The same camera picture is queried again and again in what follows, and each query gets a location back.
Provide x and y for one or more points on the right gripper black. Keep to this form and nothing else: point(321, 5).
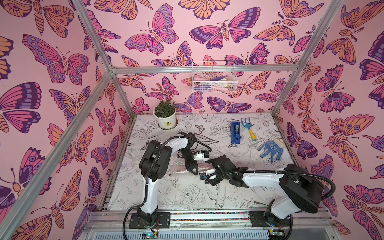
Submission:
point(215, 167)

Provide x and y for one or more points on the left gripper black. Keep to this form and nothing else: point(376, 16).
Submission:
point(193, 166)

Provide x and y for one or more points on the clear bubble wrap sheet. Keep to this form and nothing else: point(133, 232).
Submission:
point(189, 170)

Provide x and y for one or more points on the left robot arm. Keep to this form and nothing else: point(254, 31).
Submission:
point(155, 163)

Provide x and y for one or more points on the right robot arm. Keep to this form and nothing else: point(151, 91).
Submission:
point(303, 192)

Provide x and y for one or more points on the blue tape dispenser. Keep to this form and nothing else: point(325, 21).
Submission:
point(235, 133)

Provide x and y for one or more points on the white potted succulent plant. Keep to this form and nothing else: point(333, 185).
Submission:
point(165, 114)

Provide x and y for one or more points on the blue yellow garden rake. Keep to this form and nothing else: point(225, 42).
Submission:
point(246, 123)

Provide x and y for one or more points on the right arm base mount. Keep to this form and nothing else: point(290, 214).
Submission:
point(267, 218)

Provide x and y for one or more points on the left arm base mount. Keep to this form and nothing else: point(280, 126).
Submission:
point(142, 220)

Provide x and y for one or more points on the white wire wall basket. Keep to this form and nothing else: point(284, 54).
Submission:
point(214, 79)

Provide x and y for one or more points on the aluminium front rail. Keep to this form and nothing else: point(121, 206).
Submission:
point(242, 224)

